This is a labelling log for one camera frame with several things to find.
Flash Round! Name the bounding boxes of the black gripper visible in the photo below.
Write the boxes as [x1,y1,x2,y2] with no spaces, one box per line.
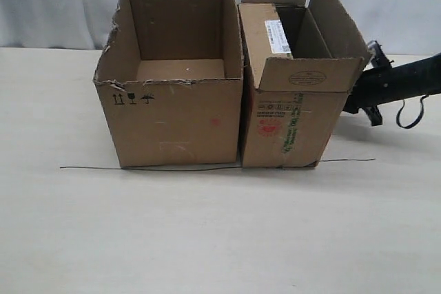
[345,40,393,126]

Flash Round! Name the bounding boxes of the large open torn cardboard box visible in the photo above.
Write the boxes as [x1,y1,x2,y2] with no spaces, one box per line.
[93,0,243,168]

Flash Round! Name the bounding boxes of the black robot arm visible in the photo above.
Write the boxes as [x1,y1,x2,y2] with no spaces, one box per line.
[343,40,440,129]

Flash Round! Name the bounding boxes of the cardboard box with red print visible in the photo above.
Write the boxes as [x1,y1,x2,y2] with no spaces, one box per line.
[238,0,371,168]

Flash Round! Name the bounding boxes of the black cable loop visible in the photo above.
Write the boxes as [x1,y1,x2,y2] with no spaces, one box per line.
[395,94,428,129]

